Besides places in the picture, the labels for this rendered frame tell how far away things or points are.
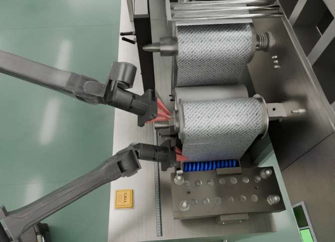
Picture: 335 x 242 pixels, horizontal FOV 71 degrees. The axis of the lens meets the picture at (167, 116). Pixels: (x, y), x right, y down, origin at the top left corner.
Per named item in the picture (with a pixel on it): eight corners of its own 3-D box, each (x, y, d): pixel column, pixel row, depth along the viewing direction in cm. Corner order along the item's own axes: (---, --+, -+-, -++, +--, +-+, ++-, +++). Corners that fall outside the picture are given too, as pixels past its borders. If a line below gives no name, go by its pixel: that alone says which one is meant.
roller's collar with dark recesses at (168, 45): (159, 47, 86) (159, 33, 81) (176, 46, 86) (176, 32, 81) (160, 60, 83) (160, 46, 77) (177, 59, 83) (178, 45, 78)
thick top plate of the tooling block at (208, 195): (170, 176, 96) (170, 172, 90) (267, 170, 97) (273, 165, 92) (173, 219, 87) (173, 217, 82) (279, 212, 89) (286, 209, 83)
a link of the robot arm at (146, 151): (137, 159, 76) (140, 142, 77) (129, 157, 82) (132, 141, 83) (155, 162, 80) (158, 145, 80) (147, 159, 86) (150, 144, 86)
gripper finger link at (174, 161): (184, 172, 89) (162, 170, 85) (182, 154, 93) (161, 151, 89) (194, 166, 84) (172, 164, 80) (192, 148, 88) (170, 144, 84)
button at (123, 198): (116, 191, 100) (114, 189, 97) (132, 190, 100) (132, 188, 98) (115, 208, 96) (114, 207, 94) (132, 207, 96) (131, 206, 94)
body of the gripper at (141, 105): (142, 128, 71) (120, 121, 66) (142, 100, 76) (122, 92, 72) (155, 119, 66) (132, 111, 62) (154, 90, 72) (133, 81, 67)
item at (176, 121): (173, 123, 82) (173, 105, 77) (179, 123, 82) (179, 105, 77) (175, 137, 76) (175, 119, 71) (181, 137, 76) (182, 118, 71)
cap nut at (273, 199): (265, 195, 86) (270, 192, 82) (275, 194, 86) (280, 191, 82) (268, 205, 84) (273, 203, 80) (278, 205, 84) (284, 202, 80)
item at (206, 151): (180, 162, 94) (183, 143, 78) (239, 158, 94) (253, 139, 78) (180, 163, 93) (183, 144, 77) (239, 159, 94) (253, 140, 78)
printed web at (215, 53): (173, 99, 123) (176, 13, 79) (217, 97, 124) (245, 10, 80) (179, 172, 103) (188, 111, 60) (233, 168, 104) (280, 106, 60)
